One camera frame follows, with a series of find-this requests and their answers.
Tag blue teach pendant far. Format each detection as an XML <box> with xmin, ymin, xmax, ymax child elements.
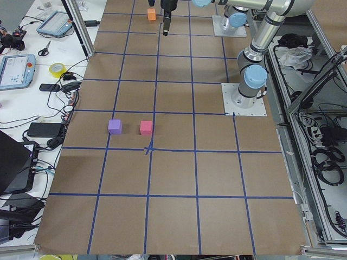
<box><xmin>36</xmin><ymin>11</ymin><xmax>72</xmax><ymax>38</ymax></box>

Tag black handled scissors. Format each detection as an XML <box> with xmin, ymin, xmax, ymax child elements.
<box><xmin>37</xmin><ymin>41</ymin><xmax>51</xmax><ymax>57</ymax></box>

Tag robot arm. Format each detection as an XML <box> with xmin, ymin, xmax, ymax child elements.
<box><xmin>221</xmin><ymin>5</ymin><xmax>249</xmax><ymax>31</ymax></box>
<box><xmin>193</xmin><ymin>0</ymin><xmax>314</xmax><ymax>109</ymax></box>

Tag black power adapter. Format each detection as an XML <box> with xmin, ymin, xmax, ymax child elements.
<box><xmin>27</xmin><ymin>122</ymin><xmax>62</xmax><ymax>138</ymax></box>

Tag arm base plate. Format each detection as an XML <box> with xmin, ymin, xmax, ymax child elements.
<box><xmin>212</xmin><ymin>13</ymin><xmax>247</xmax><ymax>37</ymax></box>
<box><xmin>221</xmin><ymin>83</ymin><xmax>267</xmax><ymax>116</ymax></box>

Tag black laptop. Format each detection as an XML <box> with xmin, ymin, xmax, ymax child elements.
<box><xmin>1</xmin><ymin>132</ymin><xmax>38</xmax><ymax>195</ymax></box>

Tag blue teach pendant near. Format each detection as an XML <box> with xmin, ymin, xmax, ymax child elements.
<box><xmin>1</xmin><ymin>54</ymin><xmax>36</xmax><ymax>91</ymax></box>

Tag yellow tape roll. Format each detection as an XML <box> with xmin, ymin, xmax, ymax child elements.
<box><xmin>49</xmin><ymin>63</ymin><xmax>67</xmax><ymax>79</ymax></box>

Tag orange foam cube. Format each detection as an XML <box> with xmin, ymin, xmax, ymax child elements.
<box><xmin>147</xmin><ymin>8</ymin><xmax>156</xmax><ymax>21</ymax></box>

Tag purple foam cube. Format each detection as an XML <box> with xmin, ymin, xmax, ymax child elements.
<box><xmin>108</xmin><ymin>119</ymin><xmax>123</xmax><ymax>135</ymax></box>

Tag aluminium frame post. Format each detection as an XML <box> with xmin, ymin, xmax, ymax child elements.
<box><xmin>61</xmin><ymin>0</ymin><xmax>94</xmax><ymax>59</ymax></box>

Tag blue teach pendant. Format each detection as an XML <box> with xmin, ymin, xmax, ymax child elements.
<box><xmin>1</xmin><ymin>54</ymin><xmax>36</xmax><ymax>91</ymax></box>
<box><xmin>36</xmin><ymin>11</ymin><xmax>72</xmax><ymax>38</ymax></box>

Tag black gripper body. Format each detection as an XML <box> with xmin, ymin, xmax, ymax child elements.
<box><xmin>160</xmin><ymin>0</ymin><xmax>178</xmax><ymax>11</ymax></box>

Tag pink foam cube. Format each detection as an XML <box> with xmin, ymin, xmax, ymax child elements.
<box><xmin>140</xmin><ymin>120</ymin><xmax>153</xmax><ymax>136</ymax></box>

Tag white cloth rag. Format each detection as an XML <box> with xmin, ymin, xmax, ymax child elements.
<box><xmin>279</xmin><ymin>47</ymin><xmax>313</xmax><ymax>70</ymax></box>

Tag black remote phone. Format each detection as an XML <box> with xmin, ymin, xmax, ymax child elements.
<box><xmin>39</xmin><ymin>83</ymin><xmax>60</xmax><ymax>92</ymax></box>

